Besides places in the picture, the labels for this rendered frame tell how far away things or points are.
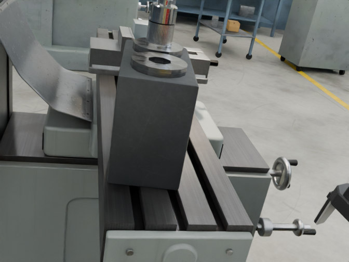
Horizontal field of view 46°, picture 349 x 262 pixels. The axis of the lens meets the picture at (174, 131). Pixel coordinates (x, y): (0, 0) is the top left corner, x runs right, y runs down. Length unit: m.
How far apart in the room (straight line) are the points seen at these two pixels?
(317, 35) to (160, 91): 5.00
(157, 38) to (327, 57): 5.10
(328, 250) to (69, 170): 1.59
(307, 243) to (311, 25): 3.59
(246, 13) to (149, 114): 7.02
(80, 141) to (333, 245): 1.66
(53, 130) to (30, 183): 0.17
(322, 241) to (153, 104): 1.90
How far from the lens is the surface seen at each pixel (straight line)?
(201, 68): 1.22
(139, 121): 0.63
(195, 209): 0.66
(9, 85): 1.32
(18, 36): 1.16
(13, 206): 1.22
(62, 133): 1.10
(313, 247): 2.34
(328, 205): 0.70
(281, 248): 2.25
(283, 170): 1.46
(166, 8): 0.72
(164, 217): 0.63
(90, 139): 1.11
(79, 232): 1.28
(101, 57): 1.17
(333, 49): 5.76
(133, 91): 0.61
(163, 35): 0.73
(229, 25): 5.63
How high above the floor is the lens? 1.34
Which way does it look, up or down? 25 degrees down
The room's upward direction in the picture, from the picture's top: 10 degrees clockwise
